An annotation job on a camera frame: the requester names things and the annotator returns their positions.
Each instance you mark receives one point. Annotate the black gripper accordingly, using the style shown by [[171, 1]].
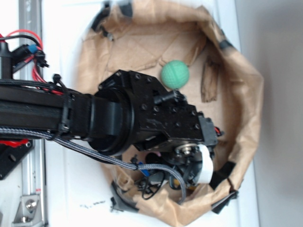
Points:
[[194, 162]]

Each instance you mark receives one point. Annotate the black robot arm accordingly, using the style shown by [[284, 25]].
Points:
[[129, 109]]

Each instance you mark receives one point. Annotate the brown wood bark piece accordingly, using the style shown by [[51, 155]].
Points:
[[209, 80]]

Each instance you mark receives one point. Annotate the brown paper bag bin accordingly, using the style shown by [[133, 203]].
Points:
[[143, 37]]

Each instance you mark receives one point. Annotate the green dimpled foam ball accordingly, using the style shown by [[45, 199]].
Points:
[[175, 74]]

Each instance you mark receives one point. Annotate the aluminium extrusion rail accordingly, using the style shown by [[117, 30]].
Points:
[[33, 164]]

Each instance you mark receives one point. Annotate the metal corner bracket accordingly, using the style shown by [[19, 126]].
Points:
[[29, 213]]

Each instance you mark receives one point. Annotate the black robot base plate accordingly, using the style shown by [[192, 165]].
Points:
[[11, 154]]

